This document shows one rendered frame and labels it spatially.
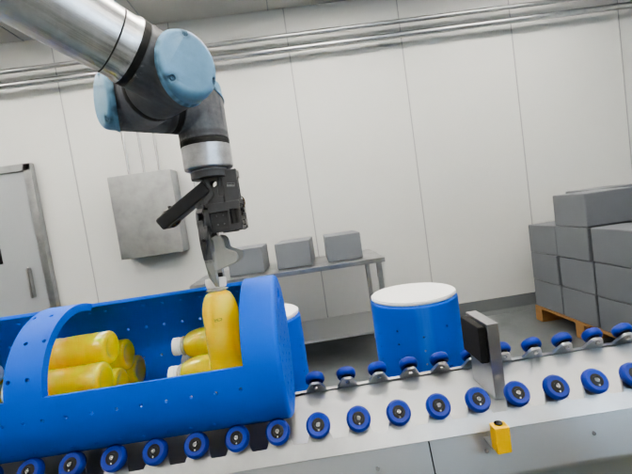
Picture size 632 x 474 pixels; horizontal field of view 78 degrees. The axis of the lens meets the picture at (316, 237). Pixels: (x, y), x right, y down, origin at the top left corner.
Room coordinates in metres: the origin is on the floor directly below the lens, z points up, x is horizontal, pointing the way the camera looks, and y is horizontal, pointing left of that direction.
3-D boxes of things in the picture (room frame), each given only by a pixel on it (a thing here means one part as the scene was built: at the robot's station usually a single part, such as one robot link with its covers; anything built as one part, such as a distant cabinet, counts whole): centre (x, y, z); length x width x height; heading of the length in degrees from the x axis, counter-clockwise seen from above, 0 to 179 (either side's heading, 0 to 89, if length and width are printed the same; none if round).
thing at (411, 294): (1.29, -0.29, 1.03); 0.28 x 0.28 x 0.01
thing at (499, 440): (0.67, -0.26, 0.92); 0.08 x 0.03 x 0.05; 2
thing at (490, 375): (0.81, -0.31, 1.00); 0.10 x 0.04 x 0.15; 2
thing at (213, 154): (0.74, 0.18, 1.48); 0.10 x 0.09 x 0.05; 2
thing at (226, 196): (0.74, 0.17, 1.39); 0.09 x 0.08 x 0.12; 92
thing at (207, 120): (0.74, 0.18, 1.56); 0.10 x 0.09 x 0.12; 136
